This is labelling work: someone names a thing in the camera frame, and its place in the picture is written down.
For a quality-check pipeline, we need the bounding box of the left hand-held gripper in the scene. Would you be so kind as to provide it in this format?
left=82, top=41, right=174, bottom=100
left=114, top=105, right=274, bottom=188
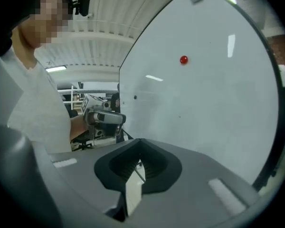
left=80, top=94, right=127, bottom=140

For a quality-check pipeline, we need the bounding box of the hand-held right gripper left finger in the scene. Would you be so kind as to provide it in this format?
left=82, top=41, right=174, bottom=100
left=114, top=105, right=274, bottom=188
left=37, top=138, right=141, bottom=218

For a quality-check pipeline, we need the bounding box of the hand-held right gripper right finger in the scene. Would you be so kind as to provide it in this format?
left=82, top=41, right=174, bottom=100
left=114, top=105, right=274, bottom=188
left=125, top=138, right=262, bottom=228

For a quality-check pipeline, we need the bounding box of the person's left forearm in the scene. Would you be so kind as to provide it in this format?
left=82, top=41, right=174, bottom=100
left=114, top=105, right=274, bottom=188
left=70, top=114, right=89, bottom=141

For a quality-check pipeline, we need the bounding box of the white whiteboard with black frame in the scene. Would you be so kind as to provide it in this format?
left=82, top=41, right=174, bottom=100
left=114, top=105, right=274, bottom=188
left=118, top=0, right=285, bottom=192

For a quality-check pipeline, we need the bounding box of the black office chair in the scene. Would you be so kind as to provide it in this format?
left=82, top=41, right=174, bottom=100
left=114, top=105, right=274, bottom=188
left=71, top=133, right=94, bottom=151

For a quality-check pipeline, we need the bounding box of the white shelving rack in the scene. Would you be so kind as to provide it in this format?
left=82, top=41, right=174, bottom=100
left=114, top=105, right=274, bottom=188
left=57, top=81, right=119, bottom=112

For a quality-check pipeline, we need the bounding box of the person's gray shirt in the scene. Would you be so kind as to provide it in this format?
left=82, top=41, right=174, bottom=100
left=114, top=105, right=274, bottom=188
left=7, top=46, right=73, bottom=154

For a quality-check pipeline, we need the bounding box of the person's head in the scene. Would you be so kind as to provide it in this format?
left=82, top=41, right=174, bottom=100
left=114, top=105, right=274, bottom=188
left=11, top=0, right=75, bottom=70

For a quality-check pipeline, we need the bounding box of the black head-mounted camera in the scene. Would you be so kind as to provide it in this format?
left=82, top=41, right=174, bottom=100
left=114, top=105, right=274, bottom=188
left=71, top=0, right=91, bottom=18

